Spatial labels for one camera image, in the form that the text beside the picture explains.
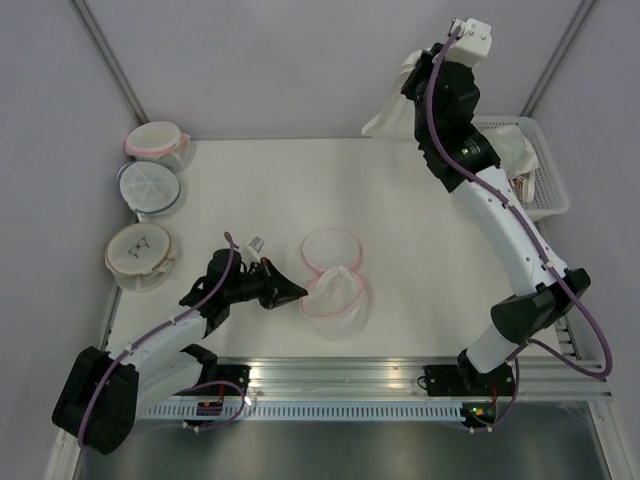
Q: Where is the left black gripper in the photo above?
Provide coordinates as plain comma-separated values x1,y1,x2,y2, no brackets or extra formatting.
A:
225,258,308,311

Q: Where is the pink-zip white laundry bag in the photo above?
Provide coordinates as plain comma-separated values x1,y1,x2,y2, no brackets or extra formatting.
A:
300,228,368,341

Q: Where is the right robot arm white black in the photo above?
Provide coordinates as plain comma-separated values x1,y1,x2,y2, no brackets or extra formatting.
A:
400,44,591,395

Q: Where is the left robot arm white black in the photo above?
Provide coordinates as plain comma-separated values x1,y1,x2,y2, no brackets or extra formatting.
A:
52,248,308,455

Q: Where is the white cream bra in basket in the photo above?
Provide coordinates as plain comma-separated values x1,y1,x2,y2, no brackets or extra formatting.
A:
483,125,539,204

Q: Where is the beige-trim round laundry bag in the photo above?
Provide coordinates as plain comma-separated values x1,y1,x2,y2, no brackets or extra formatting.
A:
104,223,176,293

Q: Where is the blue-trim round laundry bag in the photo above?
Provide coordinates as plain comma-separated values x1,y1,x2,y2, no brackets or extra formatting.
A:
116,160,185,222

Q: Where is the pink-trim laundry bag rear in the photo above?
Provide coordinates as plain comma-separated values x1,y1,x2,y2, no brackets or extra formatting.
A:
124,121,195,173

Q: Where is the white plastic basket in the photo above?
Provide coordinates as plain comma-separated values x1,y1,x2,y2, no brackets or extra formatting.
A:
473,115,570,222

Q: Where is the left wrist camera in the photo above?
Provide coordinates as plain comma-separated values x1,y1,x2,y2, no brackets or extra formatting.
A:
246,236,265,262

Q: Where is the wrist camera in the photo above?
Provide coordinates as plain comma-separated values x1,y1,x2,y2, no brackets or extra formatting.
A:
246,236,265,262
445,18,492,68

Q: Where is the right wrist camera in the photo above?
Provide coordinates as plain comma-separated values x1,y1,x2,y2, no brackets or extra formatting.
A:
445,18,492,68

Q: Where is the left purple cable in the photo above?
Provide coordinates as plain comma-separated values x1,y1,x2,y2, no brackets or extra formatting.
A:
77,231,241,448

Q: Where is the purple cable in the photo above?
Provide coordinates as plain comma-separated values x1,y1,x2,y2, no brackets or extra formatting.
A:
428,29,614,379
77,231,241,448

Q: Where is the right corner aluminium post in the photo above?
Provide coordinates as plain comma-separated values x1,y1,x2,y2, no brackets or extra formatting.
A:
520,0,600,117

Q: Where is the corner aluminium post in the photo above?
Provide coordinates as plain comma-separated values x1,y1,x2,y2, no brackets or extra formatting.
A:
68,0,149,125
520,0,600,117

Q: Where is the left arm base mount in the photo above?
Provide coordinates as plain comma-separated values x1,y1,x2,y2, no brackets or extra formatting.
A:
169,363,251,396

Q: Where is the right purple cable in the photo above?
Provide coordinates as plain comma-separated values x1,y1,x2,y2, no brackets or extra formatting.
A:
428,29,614,379

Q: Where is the white slotted cable duct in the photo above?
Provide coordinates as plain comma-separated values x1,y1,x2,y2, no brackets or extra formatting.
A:
141,400,464,422

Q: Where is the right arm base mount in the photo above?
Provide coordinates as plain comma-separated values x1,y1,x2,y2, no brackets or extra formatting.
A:
423,364,515,397

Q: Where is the aluminium rail front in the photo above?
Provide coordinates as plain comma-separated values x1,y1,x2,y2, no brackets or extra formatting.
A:
69,355,614,399

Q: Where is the left corner aluminium post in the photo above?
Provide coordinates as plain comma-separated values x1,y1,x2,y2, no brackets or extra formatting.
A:
68,0,149,125

